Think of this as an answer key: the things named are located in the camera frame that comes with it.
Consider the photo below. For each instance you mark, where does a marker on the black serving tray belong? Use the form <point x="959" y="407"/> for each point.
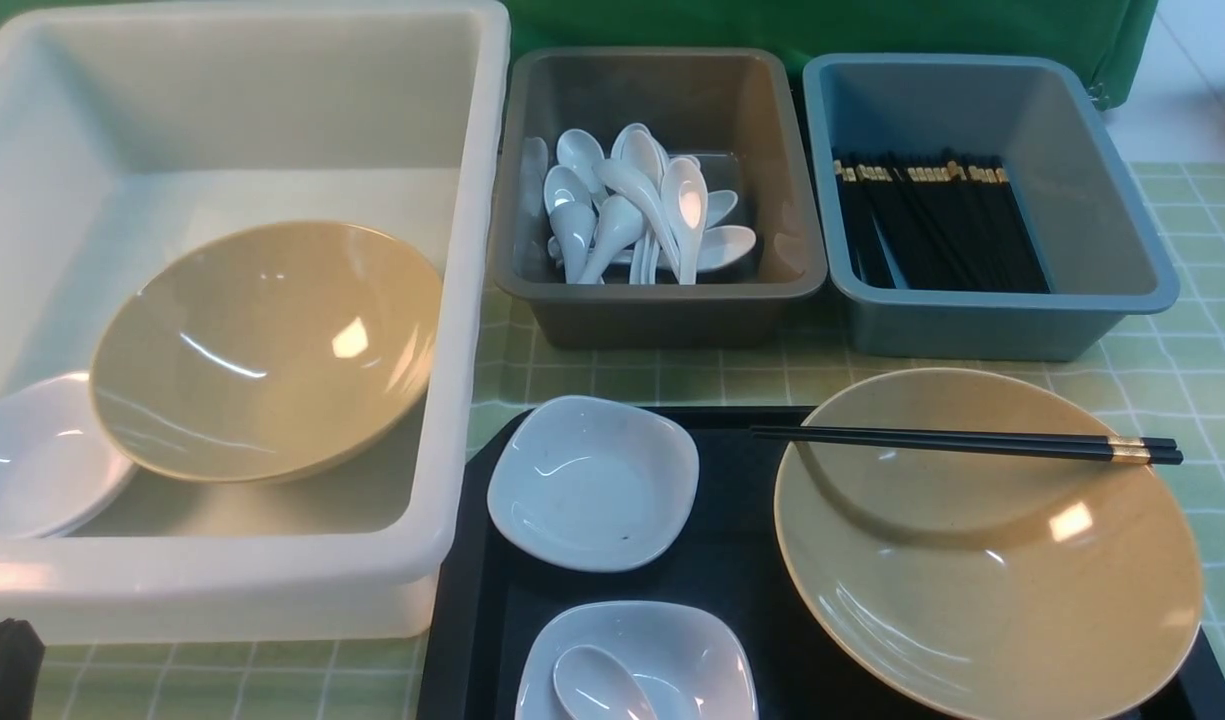
<point x="493" y="600"/>

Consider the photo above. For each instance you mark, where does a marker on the white dish in tub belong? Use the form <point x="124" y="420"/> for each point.
<point x="58" y="469"/>

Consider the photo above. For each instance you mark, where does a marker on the white square dish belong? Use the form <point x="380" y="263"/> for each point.
<point x="590" y="484"/>
<point x="689" y="664"/>

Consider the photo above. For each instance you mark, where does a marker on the green cloth backdrop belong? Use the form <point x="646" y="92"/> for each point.
<point x="1102" y="42"/>

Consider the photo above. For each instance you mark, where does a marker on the grey-brown spoon bin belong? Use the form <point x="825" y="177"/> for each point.
<point x="731" y="108"/>

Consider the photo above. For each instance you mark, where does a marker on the white spoon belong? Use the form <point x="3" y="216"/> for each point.
<point x="723" y="246"/>
<point x="578" y="150"/>
<point x="573" y="224"/>
<point x="590" y="683"/>

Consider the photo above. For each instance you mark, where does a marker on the bundle of black chopsticks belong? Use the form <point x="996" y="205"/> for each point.
<point x="946" y="222"/>

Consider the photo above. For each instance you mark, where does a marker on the white spoon upright bright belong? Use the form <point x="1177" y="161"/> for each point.
<point x="684" y="196"/>

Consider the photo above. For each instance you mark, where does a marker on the blue chopstick bin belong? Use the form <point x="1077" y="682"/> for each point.
<point x="1096" y="241"/>

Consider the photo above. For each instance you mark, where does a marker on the tan noodle bowl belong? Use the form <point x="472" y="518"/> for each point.
<point x="987" y="586"/>

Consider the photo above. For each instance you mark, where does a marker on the large white plastic tub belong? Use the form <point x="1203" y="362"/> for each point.
<point x="132" y="133"/>

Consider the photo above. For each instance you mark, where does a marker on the tan bowl in tub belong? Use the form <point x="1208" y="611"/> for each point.
<point x="269" y="354"/>

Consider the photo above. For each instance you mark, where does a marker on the black chopstick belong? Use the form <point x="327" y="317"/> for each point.
<point x="1067" y="451"/>
<point x="1155" y="443"/>

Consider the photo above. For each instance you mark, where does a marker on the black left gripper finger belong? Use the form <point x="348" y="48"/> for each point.
<point x="21" y="655"/>

